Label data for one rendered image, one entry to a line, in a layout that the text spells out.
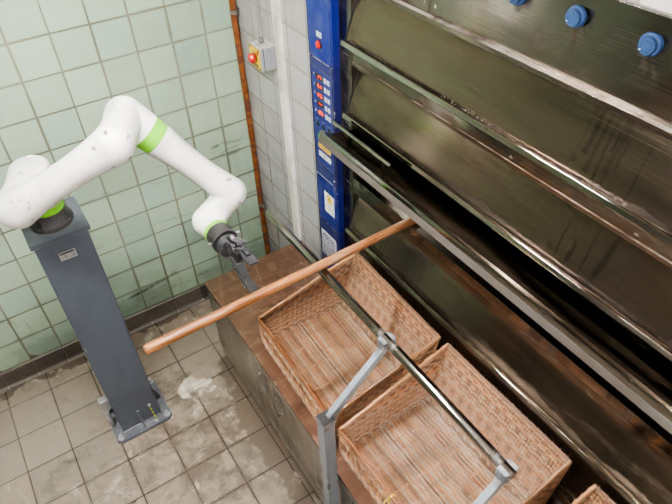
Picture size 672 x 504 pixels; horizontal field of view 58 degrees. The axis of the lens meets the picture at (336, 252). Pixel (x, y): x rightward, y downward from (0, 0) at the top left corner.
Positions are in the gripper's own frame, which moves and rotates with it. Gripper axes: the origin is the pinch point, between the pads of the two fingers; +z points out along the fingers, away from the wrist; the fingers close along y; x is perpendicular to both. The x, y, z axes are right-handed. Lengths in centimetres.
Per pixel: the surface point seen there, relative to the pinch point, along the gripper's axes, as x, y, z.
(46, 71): 24, -30, -118
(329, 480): 3, 57, 45
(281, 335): -16, 59, -20
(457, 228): -48, -23, 38
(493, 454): -18, 1, 86
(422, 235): -56, 0, 15
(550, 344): -55, 0, 72
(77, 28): 8, -43, -118
